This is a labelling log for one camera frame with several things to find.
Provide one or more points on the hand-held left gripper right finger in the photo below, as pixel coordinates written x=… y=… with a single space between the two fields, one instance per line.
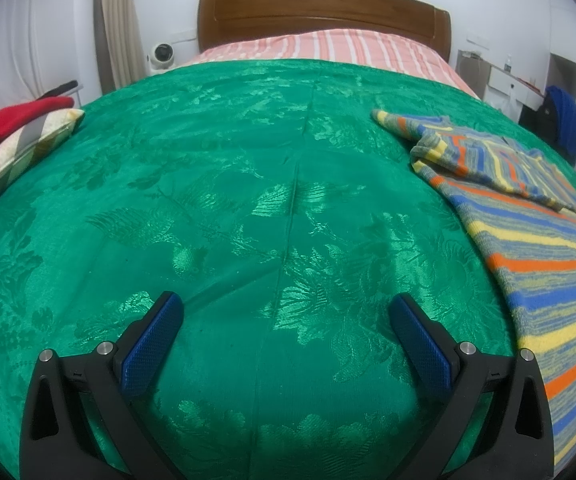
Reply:
x=423 y=347

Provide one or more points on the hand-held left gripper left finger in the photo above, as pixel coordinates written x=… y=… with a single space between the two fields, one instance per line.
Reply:
x=150 y=345

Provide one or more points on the striped knit sweater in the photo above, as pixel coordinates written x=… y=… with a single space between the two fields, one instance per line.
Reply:
x=543 y=240

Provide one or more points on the green floral blanket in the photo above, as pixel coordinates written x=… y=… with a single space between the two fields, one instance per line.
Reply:
x=218 y=185

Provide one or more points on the striped pillow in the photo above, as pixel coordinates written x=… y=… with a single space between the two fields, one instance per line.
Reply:
x=23 y=147

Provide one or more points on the red knit cloth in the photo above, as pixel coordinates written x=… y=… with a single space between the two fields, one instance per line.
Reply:
x=3 y=125

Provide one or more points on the blue garment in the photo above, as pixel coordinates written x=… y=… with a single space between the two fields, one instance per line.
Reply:
x=568 y=120

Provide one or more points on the black remote control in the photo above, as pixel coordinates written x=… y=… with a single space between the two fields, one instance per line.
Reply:
x=60 y=89

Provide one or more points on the white desk with drawer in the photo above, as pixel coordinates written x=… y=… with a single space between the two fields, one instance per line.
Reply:
x=510 y=82

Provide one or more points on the pink striped bedsheet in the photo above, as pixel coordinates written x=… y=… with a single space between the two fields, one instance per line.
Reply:
x=343 y=47

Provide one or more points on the beige curtain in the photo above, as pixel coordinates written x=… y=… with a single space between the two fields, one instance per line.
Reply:
x=118 y=25

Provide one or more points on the wooden headboard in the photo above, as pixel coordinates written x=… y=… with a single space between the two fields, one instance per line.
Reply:
x=318 y=7

